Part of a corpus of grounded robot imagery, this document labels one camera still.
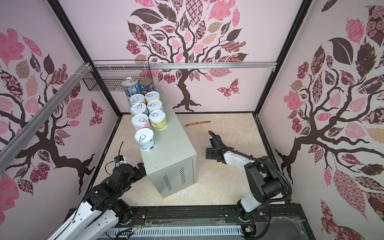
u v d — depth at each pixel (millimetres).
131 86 712
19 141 521
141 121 622
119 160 654
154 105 689
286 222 716
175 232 698
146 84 727
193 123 1124
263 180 450
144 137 569
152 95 740
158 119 633
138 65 899
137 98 722
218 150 720
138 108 682
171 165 557
